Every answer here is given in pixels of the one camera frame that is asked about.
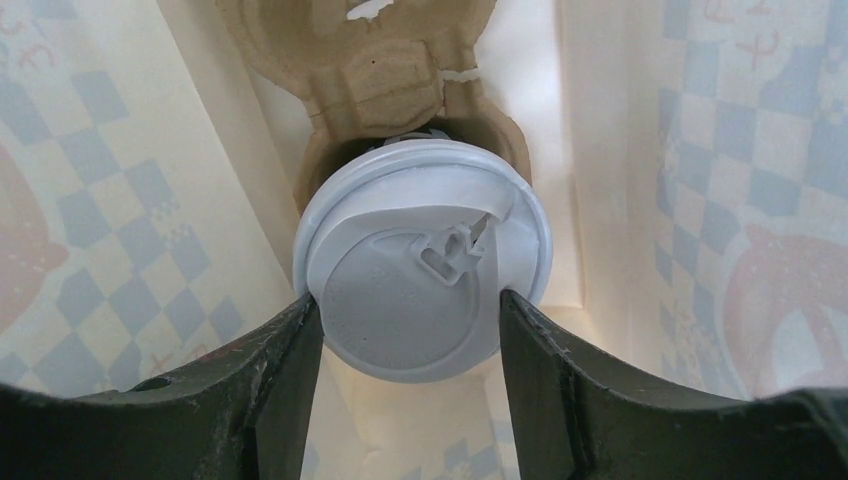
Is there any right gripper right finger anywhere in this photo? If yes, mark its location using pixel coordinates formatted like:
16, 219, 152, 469
499, 290, 847, 479

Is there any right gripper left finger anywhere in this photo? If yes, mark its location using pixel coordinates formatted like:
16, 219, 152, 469
1, 296, 323, 479

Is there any checkered paper takeout bag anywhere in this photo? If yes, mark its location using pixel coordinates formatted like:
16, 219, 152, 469
1, 1, 847, 479

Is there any cardboard cup carrier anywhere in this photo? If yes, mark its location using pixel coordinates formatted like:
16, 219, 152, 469
217, 0, 532, 210

